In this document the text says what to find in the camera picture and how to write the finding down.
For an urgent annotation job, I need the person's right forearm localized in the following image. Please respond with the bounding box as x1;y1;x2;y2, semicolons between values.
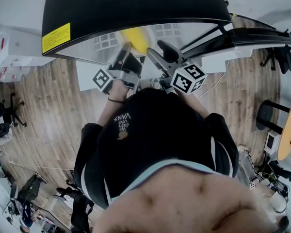
176;90;210;119

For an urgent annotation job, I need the yellow corn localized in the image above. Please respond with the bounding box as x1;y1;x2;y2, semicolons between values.
122;28;148;55

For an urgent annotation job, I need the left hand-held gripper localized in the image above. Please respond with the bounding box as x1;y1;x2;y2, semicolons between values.
92;42;143;94

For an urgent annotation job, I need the black office chair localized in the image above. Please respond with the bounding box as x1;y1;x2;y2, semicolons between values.
0;92;28;146
52;178;96;233
260;44;291;75

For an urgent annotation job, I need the black round stool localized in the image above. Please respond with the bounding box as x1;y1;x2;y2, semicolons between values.
255;99;291;136

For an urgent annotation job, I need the person's left forearm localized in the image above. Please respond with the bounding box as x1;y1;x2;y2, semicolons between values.
96;80;128;126

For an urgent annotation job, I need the small white box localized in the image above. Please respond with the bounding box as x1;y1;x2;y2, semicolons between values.
264;131;281;155

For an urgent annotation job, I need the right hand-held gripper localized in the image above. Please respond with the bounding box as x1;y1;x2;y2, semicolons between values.
146;40;208;96

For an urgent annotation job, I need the round wooden table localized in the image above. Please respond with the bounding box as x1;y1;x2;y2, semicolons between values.
277;96;291;161

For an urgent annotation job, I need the white desk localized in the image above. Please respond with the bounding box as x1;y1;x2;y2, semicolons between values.
0;22;54;83

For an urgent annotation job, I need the white bucket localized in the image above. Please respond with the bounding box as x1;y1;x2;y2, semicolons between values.
268;190;288;214

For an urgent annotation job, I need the person's black shirt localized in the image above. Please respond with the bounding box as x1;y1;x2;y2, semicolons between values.
73;87;240;210

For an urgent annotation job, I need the person's chin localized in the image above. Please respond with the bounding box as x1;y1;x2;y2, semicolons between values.
93;162;290;233

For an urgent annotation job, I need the white cable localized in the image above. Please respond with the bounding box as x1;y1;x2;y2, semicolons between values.
196;59;228;100

